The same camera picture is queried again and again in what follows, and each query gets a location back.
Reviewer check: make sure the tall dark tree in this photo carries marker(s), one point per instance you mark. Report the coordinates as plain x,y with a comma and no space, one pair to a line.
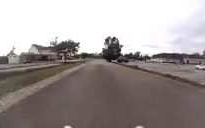
111,48

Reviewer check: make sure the dark vehicle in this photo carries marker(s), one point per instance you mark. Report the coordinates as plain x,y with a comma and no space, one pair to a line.
122,60

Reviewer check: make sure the row of distant trees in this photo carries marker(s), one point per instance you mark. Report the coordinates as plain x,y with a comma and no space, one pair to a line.
135,55

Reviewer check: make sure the grey asphalt road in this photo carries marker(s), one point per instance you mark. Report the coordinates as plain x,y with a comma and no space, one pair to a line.
113,96

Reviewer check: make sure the broad green tree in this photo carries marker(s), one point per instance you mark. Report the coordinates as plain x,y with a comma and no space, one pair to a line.
67,48

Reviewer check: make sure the grass kerb strip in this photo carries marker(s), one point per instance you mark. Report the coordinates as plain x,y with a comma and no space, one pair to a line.
163,75

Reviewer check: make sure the white house with grey roof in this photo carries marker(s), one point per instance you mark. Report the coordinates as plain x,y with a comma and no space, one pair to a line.
40,53

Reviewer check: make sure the robot's own part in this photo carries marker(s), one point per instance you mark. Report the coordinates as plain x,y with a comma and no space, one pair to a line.
67,126
139,126

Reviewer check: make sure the low long building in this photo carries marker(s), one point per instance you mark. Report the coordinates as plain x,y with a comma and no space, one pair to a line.
180,58

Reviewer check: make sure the grey parking lot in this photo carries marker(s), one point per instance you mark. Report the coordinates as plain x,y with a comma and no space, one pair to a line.
180,71

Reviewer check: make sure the grass verge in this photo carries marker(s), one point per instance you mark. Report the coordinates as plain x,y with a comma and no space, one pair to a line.
21,80

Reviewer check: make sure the pale gravel strip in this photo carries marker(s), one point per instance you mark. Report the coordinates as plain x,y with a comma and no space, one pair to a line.
20,94

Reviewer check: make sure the grey side road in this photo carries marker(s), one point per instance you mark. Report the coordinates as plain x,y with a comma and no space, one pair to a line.
13,67

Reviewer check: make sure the small white building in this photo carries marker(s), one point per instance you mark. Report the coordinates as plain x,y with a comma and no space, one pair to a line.
13,58

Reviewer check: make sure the white car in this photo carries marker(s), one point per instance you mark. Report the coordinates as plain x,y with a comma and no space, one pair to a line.
202,67

